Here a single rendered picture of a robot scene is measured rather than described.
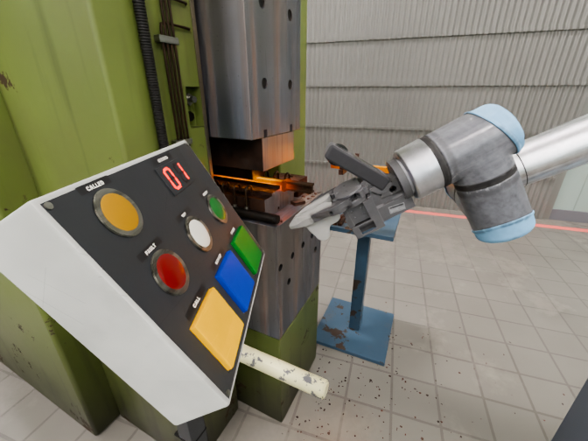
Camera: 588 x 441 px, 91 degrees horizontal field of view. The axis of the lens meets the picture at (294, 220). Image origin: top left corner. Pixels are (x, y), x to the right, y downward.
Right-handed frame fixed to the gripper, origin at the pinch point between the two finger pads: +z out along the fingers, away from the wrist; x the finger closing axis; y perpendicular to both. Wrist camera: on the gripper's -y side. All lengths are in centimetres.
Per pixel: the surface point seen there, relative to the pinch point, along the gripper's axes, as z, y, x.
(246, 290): 10.2, 2.9, -10.5
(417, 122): -108, 73, 296
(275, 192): 10.4, 3.6, 41.0
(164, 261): 10.5, -10.2, -20.1
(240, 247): 10.2, -1.4, -3.1
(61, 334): 95, 7, 24
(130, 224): 10.5, -15.6, -20.3
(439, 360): -11, 130, 63
